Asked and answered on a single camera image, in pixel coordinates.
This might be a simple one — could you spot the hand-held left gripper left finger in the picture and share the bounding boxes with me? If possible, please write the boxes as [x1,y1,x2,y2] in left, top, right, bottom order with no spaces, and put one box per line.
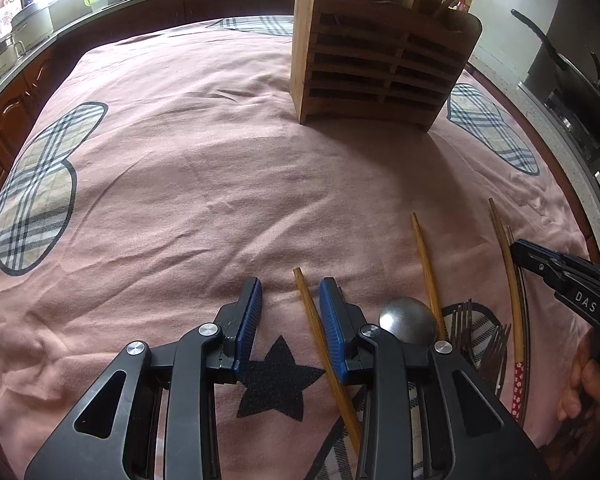
[24,276,263,480]

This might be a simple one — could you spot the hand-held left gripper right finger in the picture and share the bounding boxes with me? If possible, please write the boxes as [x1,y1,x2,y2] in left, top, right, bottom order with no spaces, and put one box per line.
[318,276,552,480]

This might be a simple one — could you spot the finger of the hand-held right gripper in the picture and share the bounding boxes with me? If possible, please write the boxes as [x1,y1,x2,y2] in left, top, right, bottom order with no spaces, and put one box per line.
[510,239,570,292]

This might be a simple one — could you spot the light bamboo chopstick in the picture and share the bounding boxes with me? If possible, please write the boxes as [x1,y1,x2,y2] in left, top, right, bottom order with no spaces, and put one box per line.
[293,267,362,454]
[410,212,449,342]

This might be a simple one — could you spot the chopstick with red patterned end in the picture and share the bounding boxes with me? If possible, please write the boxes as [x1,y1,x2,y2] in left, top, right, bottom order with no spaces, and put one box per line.
[488,198,526,422]

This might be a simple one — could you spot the metal spoon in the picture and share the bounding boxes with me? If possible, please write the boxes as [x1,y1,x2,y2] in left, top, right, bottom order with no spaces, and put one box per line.
[379,297,439,347]

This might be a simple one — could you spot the wooden utensil holder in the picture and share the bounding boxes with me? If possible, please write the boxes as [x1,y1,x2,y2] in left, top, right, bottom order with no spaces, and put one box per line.
[290,0,483,134]

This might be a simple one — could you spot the person's right hand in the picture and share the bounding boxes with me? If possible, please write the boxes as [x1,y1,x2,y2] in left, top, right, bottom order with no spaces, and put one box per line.
[556,332,600,425]

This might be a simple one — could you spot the dark metal fork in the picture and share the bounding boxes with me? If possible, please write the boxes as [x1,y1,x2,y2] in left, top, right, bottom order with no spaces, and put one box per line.
[449,299,477,368]
[477,322,512,397]

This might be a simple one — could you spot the pink blanket with plaid hearts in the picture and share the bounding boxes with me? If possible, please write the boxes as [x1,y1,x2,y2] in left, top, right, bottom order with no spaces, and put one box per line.
[0,15,600,480]

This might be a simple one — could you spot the white rice cooker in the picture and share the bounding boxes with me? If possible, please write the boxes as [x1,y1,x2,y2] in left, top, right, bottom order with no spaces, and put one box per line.
[11,4,55,46]

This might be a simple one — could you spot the black wok with handle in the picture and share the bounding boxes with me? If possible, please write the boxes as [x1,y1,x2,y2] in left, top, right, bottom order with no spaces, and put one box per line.
[510,7,600,161]

